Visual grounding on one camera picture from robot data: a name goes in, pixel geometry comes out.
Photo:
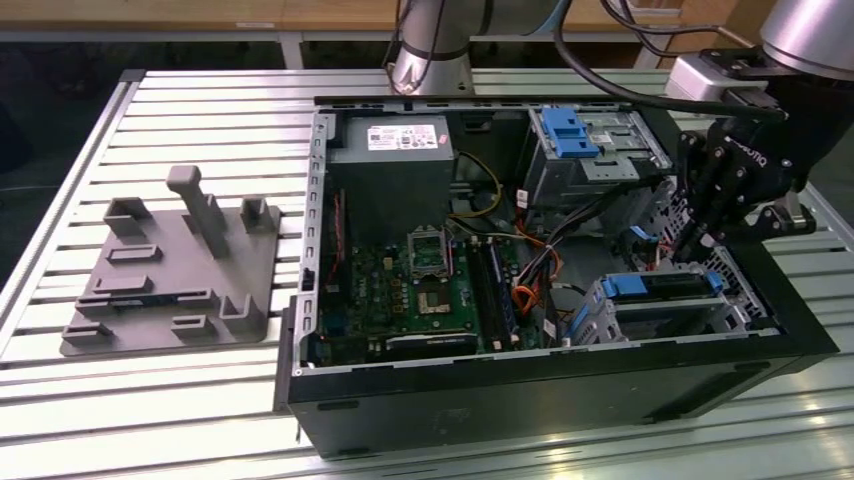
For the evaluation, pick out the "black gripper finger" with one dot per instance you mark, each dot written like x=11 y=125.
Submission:
x=707 y=190
x=794 y=217

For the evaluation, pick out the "hard disk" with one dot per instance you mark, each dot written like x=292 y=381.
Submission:
x=623 y=287

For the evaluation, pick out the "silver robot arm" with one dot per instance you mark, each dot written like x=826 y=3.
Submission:
x=434 y=50

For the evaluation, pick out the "grey metal disk bay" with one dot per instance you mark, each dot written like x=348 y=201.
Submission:
x=603 y=325

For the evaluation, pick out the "RAM slot white clips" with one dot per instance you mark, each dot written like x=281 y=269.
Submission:
x=488 y=295

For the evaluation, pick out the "grey optical drive cage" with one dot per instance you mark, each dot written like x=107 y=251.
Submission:
x=567 y=180

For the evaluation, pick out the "blue drive cage latch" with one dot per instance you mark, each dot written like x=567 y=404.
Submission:
x=567 y=135

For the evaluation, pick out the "wooden cabinet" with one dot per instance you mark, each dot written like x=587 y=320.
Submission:
x=694 y=42

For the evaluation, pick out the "CPU socket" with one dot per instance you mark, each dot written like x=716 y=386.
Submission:
x=436 y=302

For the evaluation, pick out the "black power supply unit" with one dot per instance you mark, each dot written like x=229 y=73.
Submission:
x=394 y=190

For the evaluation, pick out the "black graphics card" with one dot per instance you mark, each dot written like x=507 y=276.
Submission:
x=434 y=344

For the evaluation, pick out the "black PC case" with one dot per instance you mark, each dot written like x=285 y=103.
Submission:
x=500 y=405

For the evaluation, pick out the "green motherboard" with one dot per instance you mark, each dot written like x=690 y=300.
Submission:
x=374 y=300

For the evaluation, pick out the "grey parts rack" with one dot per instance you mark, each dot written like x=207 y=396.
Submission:
x=167 y=260

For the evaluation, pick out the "wooden desk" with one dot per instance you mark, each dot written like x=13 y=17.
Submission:
x=200 y=15

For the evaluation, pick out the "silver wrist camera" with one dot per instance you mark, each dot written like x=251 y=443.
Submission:
x=694 y=77

